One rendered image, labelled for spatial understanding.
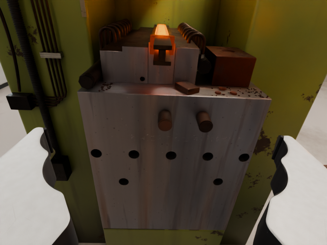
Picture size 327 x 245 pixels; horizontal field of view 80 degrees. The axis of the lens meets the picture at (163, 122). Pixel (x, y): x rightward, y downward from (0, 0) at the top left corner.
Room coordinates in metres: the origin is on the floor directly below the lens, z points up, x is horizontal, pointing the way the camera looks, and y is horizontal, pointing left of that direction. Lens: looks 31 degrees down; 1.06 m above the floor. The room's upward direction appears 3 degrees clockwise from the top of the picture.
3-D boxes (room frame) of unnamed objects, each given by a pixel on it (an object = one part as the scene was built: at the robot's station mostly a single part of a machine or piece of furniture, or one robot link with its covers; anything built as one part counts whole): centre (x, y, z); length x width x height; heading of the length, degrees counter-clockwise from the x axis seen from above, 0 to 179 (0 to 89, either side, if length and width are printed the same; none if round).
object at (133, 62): (0.62, 0.04, 0.96); 0.42 x 0.20 x 0.09; 2
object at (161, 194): (0.63, -0.01, 0.69); 0.56 x 0.38 x 0.45; 2
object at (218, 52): (0.48, -0.14, 0.95); 0.12 x 0.09 x 0.07; 2
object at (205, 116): (0.34, -0.08, 0.87); 0.04 x 0.03 x 0.03; 2
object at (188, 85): (0.38, -0.04, 0.92); 0.04 x 0.03 x 0.01; 33
